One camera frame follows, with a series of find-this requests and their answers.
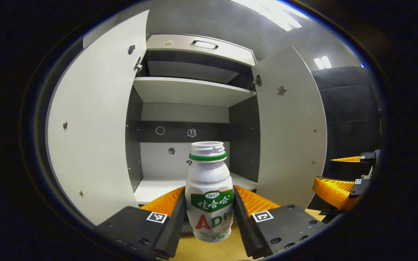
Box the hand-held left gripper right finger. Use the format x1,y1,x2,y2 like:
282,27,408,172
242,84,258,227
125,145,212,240
233,185,326,259

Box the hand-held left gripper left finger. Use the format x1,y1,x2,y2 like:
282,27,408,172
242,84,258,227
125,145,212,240
97,186,187,260

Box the white plastic bottle green label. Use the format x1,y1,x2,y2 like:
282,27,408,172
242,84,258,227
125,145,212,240
185,141,235,243

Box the white grey cabinet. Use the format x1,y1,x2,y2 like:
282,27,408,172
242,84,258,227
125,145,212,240
125,33,262,207

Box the white cabinet shelf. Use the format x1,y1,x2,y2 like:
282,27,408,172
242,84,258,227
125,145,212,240
133,77,257,108

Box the white cabinet drawer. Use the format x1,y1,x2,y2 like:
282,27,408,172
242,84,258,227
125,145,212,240
146,34,257,66

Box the black backdrop cloth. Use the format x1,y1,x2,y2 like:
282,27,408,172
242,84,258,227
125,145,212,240
311,65,382,211

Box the long ceiling light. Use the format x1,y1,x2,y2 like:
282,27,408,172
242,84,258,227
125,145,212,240
231,0,304,31

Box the black drawer handle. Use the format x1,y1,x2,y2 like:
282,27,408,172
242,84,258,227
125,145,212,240
192,40,219,50

